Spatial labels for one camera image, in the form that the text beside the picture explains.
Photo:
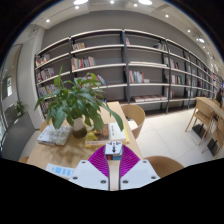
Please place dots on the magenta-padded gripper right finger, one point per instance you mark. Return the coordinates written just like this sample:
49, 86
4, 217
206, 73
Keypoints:
140, 173

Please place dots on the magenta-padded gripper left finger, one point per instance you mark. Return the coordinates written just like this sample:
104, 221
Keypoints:
87, 175

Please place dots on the white and blue charger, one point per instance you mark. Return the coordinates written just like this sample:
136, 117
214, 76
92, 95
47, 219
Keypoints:
113, 149

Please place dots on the tan round-backed chair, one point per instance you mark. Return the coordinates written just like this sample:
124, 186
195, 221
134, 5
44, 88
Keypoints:
24, 160
135, 115
44, 125
165, 165

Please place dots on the yellow book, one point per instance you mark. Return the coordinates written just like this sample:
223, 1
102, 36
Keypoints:
100, 142

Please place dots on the picture-cover white book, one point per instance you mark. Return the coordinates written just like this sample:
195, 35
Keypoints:
115, 131

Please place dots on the white magazine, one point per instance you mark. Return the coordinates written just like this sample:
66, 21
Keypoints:
53, 135

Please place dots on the green potted plant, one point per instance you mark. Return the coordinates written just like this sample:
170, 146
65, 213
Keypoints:
71, 103

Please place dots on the light wooden slatted chair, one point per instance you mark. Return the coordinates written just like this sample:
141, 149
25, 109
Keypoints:
218, 136
201, 116

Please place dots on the small green ledge plant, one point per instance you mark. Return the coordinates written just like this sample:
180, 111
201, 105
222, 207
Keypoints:
20, 108

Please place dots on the grey shelf unit with books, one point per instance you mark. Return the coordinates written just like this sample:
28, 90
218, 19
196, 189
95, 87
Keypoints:
146, 71

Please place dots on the person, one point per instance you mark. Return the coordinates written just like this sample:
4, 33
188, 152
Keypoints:
219, 96

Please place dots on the round ceiling lights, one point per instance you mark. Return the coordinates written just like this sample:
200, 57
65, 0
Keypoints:
145, 1

